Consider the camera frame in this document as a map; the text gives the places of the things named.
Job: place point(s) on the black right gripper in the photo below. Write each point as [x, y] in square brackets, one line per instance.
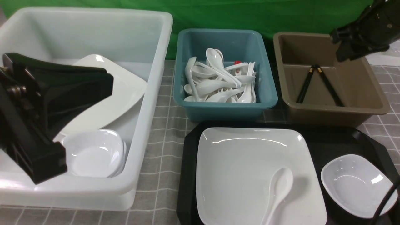
[373, 31]

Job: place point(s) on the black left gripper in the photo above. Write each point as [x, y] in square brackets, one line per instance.
[37, 100]

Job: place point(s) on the black chopstick gold band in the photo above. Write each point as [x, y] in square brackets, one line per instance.
[305, 85]

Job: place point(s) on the small white sauce bowl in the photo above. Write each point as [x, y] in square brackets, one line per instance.
[355, 184]

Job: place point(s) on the white ceramic soup spoon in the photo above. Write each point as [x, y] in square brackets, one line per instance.
[279, 187]

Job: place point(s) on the white square rice plate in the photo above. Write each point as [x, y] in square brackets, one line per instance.
[234, 169]

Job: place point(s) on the white square plate in bin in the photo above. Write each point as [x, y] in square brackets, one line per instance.
[128, 89]

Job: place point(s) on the green backdrop cloth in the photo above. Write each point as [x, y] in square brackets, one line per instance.
[266, 17]

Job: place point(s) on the stacked small white bowl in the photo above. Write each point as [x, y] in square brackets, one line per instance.
[94, 154]

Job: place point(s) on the black chopstick in bin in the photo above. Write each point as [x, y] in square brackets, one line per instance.
[329, 87]

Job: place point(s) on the brown plastic bin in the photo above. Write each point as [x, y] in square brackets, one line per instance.
[353, 80]

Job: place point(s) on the large white plastic bin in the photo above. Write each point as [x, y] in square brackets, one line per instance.
[137, 40]

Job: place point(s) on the black serving tray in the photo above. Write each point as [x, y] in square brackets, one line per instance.
[325, 143]

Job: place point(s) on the teal plastic bin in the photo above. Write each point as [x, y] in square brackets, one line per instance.
[244, 45]

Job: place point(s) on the grey checked tablecloth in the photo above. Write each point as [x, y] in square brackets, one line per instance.
[155, 200]

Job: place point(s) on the white spoon left pile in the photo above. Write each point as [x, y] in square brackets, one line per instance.
[188, 73]

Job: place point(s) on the white spoon pile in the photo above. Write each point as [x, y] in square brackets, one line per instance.
[222, 97]
[216, 62]
[188, 73]

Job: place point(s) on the white spoon front pile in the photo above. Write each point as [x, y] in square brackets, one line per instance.
[222, 97]

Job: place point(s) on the white spoon upper pile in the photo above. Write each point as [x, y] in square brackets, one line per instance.
[216, 62]

